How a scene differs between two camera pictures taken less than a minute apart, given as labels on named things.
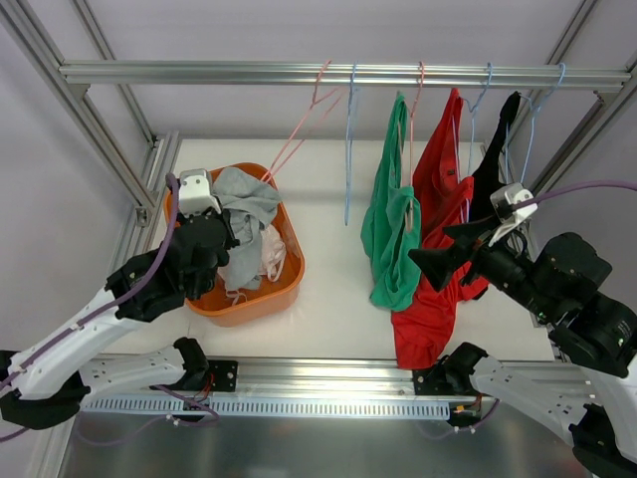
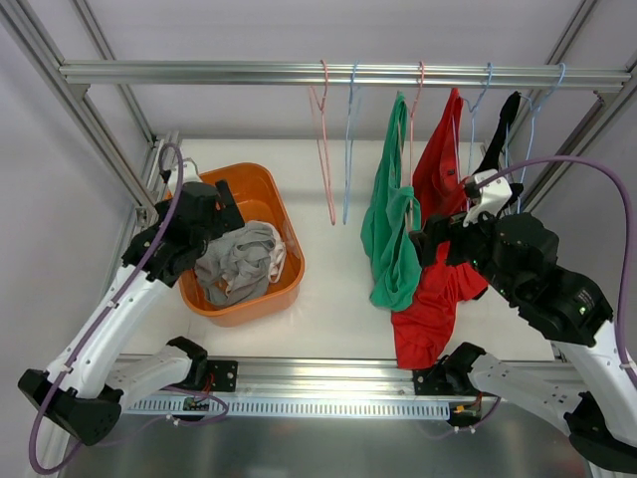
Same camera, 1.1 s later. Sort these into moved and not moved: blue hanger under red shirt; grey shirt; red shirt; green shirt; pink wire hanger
Moved: grey shirt; pink wire hanger
Not moved: blue hanger under red shirt; red shirt; green shirt
